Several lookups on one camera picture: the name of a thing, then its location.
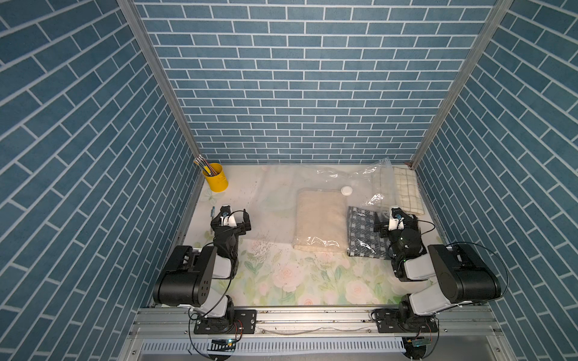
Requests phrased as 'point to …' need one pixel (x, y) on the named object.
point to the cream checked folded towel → (396, 186)
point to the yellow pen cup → (218, 183)
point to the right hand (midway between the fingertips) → (391, 213)
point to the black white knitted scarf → (362, 240)
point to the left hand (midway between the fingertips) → (238, 211)
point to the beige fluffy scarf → (320, 220)
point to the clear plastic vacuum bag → (272, 195)
